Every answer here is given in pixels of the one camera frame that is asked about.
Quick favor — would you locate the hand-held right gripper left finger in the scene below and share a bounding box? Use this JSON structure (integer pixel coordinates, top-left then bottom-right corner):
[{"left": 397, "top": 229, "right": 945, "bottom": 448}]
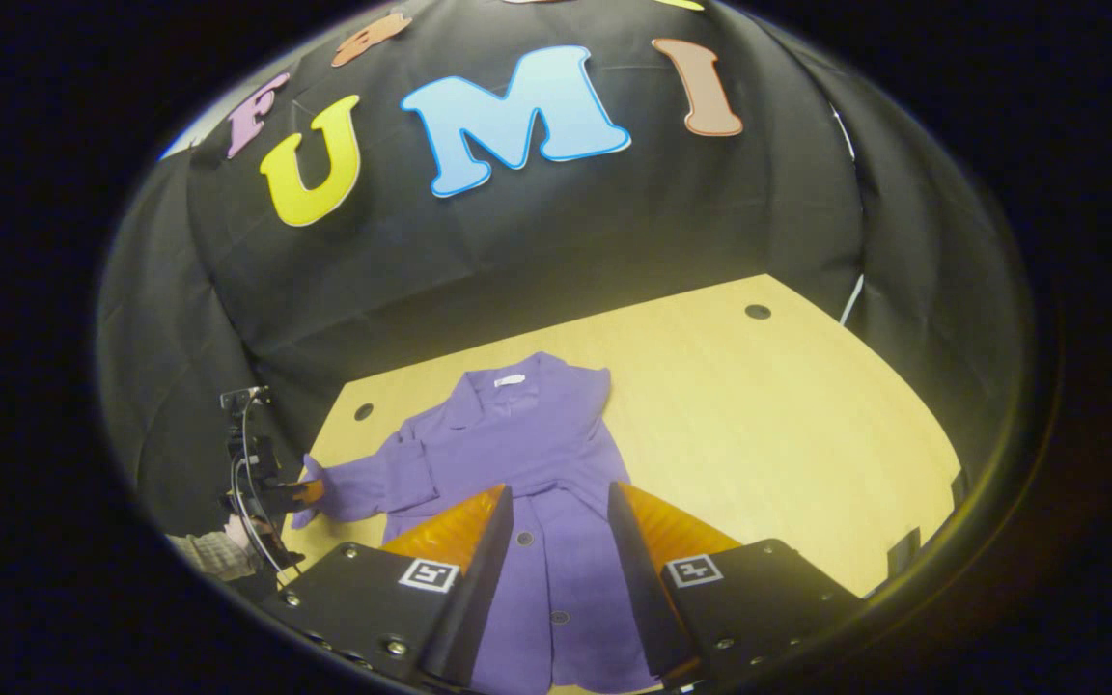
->
[{"left": 262, "top": 483, "right": 515, "bottom": 688}]

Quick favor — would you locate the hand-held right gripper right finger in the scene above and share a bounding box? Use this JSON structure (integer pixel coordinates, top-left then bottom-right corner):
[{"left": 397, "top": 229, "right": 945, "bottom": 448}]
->
[{"left": 607, "top": 480, "right": 866, "bottom": 688}]

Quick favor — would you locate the purple button shirt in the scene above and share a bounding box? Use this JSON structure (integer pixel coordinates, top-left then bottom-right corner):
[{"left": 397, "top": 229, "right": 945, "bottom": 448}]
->
[{"left": 291, "top": 352, "right": 663, "bottom": 695}]

